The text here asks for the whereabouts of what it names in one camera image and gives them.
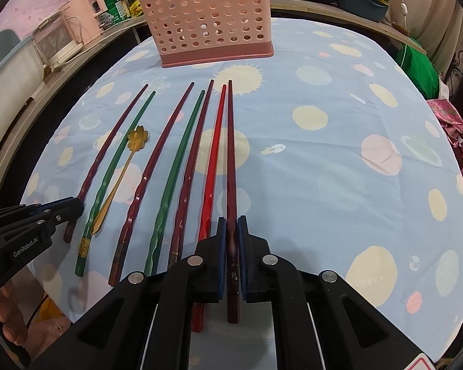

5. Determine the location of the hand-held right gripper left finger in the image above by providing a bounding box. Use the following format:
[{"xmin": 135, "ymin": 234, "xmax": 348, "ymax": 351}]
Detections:
[{"xmin": 31, "ymin": 217, "xmax": 227, "ymax": 370}]

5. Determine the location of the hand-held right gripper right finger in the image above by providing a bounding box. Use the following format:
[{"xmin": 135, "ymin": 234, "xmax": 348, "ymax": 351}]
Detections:
[{"xmin": 236, "ymin": 216, "xmax": 414, "ymax": 370}]

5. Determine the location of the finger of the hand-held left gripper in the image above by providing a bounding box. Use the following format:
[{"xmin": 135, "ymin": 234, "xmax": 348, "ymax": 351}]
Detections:
[
  {"xmin": 0, "ymin": 198, "xmax": 78, "ymax": 226},
  {"xmin": 0, "ymin": 199, "xmax": 86, "ymax": 246}
]

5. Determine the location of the dark red chopstick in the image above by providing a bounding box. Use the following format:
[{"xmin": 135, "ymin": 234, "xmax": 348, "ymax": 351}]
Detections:
[
  {"xmin": 63, "ymin": 84, "xmax": 149, "ymax": 244},
  {"xmin": 109, "ymin": 82, "xmax": 195, "ymax": 286},
  {"xmin": 226, "ymin": 80, "xmax": 240, "ymax": 324},
  {"xmin": 167, "ymin": 80, "xmax": 215, "ymax": 269}
]

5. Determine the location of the green chopstick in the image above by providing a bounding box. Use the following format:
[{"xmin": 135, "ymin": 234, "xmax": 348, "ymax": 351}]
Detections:
[
  {"xmin": 144, "ymin": 90, "xmax": 205, "ymax": 277},
  {"xmin": 75, "ymin": 91, "xmax": 156, "ymax": 277}
]

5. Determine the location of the bright red chopstick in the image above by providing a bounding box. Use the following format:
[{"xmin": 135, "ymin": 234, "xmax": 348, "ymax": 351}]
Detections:
[{"xmin": 191, "ymin": 84, "xmax": 227, "ymax": 333}]

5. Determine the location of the gold flower-shaped spoon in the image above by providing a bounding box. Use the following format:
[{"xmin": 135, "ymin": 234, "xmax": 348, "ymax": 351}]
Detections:
[{"xmin": 90, "ymin": 124, "xmax": 150, "ymax": 236}]

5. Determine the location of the pink perforated utensil basket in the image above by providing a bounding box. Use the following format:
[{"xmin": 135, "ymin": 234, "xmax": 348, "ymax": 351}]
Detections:
[{"xmin": 138, "ymin": 0, "xmax": 274, "ymax": 69}]

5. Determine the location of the person's left hand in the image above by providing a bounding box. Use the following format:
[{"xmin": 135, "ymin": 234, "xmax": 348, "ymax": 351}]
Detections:
[{"xmin": 0, "ymin": 282, "xmax": 30, "ymax": 350}]

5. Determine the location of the blue planet-print tablecloth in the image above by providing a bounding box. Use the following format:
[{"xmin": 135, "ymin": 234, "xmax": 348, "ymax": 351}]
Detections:
[{"xmin": 21, "ymin": 17, "xmax": 463, "ymax": 370}]

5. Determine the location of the wooden side counter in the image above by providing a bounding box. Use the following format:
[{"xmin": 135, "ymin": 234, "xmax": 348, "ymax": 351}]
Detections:
[{"xmin": 0, "ymin": 15, "xmax": 152, "ymax": 211}]

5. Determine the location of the white storage box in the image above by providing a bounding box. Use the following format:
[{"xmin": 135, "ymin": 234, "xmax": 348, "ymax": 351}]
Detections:
[{"xmin": 0, "ymin": 31, "xmax": 47, "ymax": 126}]

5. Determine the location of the pink kitchen appliance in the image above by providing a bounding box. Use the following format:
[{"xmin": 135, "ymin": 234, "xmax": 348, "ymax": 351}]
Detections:
[{"xmin": 60, "ymin": 0, "xmax": 112, "ymax": 52}]

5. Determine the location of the green carton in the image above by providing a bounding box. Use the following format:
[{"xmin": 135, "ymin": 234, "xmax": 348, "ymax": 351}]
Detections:
[{"xmin": 101, "ymin": 0, "xmax": 121, "ymax": 28}]

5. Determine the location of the yellow packet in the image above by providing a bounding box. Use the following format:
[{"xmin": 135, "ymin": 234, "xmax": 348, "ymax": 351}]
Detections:
[{"xmin": 119, "ymin": 0, "xmax": 142, "ymax": 19}]

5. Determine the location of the pink floral cloth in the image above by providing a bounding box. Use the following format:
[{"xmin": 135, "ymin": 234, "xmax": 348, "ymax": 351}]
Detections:
[{"xmin": 426, "ymin": 98, "xmax": 463, "ymax": 180}]

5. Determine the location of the green bag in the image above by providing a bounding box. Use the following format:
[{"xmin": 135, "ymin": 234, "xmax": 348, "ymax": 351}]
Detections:
[{"xmin": 394, "ymin": 38, "xmax": 441, "ymax": 100}]

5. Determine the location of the beige curtain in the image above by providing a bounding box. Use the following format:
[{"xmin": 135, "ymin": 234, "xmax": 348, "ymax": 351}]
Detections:
[{"xmin": 385, "ymin": 0, "xmax": 463, "ymax": 80}]

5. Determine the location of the white cable with switch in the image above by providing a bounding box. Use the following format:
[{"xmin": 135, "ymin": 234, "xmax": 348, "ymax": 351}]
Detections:
[{"xmin": 393, "ymin": 0, "xmax": 411, "ymax": 36}]

